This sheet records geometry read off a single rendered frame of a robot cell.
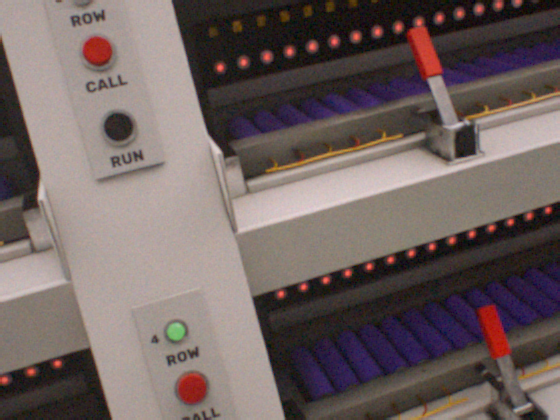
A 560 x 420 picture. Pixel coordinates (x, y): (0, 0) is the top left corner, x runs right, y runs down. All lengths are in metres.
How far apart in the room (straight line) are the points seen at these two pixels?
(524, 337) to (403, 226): 0.16
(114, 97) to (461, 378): 0.32
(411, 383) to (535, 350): 0.11
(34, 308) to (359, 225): 0.19
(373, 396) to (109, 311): 0.21
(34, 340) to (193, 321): 0.09
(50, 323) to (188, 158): 0.12
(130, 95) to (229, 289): 0.12
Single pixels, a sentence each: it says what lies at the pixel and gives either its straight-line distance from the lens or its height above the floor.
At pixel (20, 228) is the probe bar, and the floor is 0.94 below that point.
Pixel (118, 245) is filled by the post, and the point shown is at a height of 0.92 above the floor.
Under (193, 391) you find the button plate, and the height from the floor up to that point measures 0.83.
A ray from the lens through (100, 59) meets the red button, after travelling 0.38.
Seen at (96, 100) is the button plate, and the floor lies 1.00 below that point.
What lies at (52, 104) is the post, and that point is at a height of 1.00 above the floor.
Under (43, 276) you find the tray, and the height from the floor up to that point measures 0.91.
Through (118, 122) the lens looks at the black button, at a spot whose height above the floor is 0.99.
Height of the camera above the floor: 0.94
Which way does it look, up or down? 4 degrees down
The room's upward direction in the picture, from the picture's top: 15 degrees counter-clockwise
